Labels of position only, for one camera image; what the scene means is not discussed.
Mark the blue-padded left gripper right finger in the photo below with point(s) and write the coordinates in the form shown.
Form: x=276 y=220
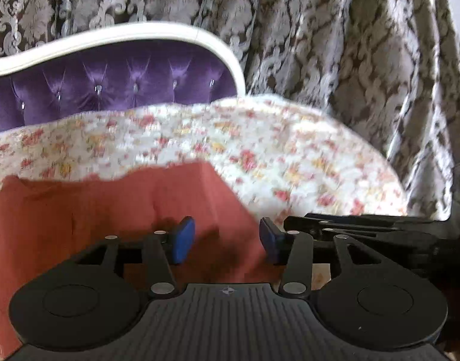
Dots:
x=292 y=250

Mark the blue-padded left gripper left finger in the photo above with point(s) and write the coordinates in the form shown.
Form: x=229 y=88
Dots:
x=162 y=250

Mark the red pants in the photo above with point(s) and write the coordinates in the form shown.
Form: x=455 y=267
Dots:
x=42 y=223

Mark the floral bed sheet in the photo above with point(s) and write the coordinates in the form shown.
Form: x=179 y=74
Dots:
x=279 y=158

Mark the purple tufted white-framed headboard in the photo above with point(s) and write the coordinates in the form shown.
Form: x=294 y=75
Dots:
x=115 y=69

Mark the grey damask curtain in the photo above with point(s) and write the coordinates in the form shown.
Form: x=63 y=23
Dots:
x=388 y=69

